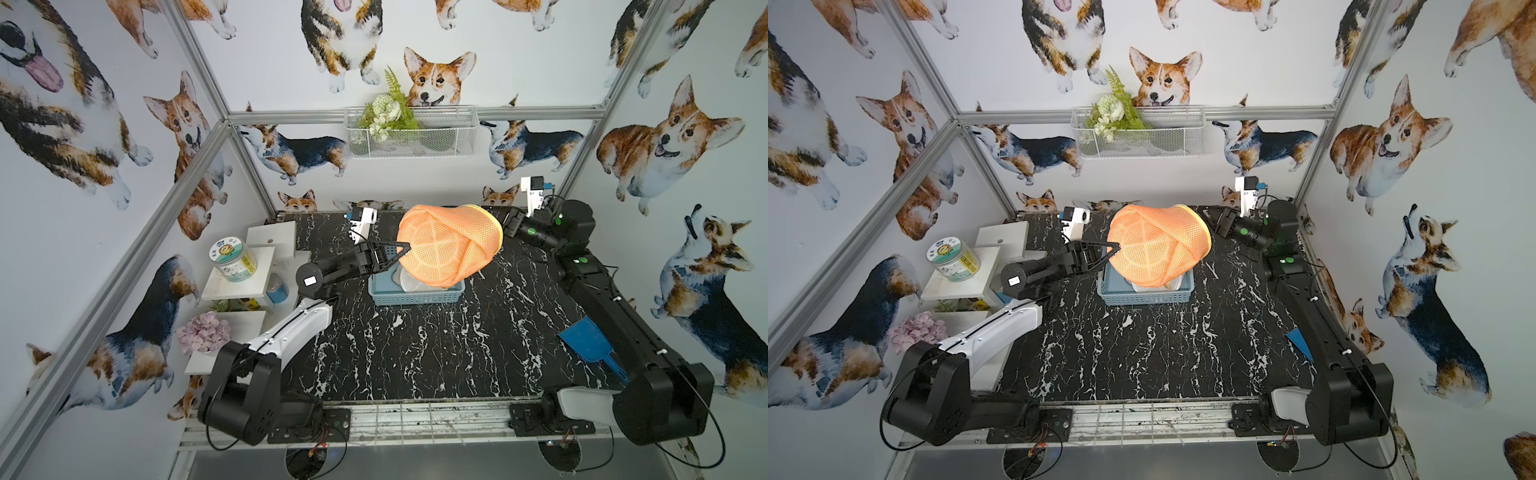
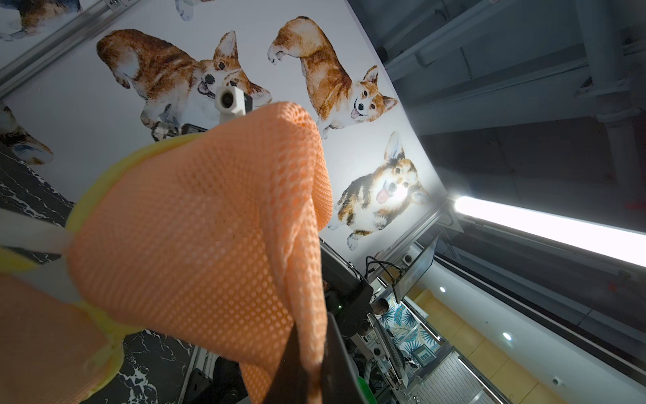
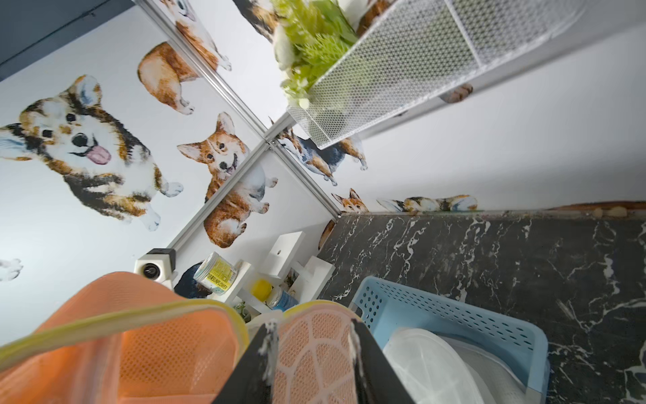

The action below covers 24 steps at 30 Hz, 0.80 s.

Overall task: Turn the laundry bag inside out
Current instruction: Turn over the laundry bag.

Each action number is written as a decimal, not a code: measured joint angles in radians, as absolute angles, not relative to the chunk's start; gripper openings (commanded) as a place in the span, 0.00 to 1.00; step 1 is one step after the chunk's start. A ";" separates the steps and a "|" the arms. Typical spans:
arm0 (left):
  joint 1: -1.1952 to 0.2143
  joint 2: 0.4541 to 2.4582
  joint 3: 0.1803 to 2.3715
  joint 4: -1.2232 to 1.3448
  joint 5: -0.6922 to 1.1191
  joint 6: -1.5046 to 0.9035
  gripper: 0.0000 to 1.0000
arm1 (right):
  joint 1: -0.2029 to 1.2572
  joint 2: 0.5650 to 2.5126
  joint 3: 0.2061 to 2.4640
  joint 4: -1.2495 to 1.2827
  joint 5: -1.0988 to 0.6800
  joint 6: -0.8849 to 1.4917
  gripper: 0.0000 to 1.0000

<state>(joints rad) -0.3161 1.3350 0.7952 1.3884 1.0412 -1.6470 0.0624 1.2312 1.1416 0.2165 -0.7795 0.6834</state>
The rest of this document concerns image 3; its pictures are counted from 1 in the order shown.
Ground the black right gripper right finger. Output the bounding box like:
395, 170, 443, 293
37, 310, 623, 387
348, 319, 414, 404

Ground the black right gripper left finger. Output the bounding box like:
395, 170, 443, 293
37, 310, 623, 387
212, 321, 279, 404

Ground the light blue perforated plastic basket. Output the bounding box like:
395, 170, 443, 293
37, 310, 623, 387
349, 276, 550, 403

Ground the yellow small object on shelf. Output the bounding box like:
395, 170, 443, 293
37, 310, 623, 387
251, 279, 274, 303

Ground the green labelled round jar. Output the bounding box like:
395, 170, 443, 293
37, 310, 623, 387
193, 252, 238, 295

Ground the white tiered wooden shelf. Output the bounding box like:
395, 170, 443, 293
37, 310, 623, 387
210, 232, 335, 314

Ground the green artificial fern plant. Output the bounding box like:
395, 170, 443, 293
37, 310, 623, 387
272, 1, 358, 109

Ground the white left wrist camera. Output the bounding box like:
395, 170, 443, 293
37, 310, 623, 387
134, 248, 177, 284

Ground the white wire wall basket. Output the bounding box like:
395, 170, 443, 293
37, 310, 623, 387
289, 1, 586, 148

